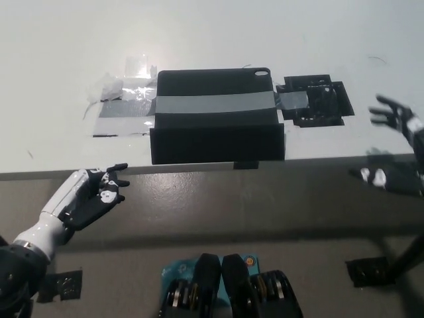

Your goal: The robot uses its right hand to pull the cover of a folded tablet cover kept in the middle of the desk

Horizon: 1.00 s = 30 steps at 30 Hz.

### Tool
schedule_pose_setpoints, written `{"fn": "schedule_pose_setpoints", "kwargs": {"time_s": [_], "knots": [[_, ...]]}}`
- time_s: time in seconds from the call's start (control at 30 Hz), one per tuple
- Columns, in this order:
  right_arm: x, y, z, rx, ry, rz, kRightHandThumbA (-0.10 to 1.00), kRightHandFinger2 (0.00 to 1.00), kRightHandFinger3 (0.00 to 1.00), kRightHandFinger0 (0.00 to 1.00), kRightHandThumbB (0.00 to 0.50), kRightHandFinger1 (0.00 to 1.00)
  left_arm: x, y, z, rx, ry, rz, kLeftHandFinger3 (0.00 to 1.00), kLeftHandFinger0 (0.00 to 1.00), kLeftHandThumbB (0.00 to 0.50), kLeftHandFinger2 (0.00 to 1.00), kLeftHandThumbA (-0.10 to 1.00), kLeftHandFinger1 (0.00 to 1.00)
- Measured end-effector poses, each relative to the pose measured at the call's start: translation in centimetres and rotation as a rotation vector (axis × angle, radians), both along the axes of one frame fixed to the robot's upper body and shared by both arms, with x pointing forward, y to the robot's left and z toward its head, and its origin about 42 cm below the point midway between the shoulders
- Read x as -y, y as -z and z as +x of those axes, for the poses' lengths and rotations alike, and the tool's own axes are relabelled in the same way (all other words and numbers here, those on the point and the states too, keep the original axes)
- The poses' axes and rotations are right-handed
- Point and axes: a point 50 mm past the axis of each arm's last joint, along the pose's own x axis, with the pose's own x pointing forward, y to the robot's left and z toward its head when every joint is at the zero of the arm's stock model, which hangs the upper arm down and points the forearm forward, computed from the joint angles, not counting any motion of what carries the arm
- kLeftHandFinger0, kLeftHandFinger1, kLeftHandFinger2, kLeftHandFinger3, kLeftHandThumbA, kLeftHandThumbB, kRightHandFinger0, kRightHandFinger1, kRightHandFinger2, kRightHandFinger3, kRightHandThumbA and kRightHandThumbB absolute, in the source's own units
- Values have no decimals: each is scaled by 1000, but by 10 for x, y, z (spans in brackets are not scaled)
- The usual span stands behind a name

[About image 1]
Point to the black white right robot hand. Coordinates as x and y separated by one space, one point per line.
402 116

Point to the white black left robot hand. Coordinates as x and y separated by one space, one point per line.
83 195

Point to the black folding tablet cover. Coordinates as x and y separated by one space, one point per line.
215 132

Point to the black tape patch on desk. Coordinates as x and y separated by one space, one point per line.
331 106

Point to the black floor tape square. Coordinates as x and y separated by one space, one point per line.
367 271
63 285

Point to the clear tape patch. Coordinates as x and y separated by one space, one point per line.
126 109

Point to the crumpled white tape wad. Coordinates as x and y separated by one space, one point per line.
111 87

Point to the black table leg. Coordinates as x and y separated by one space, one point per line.
407 255

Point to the grey tape strip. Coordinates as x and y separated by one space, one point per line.
215 102

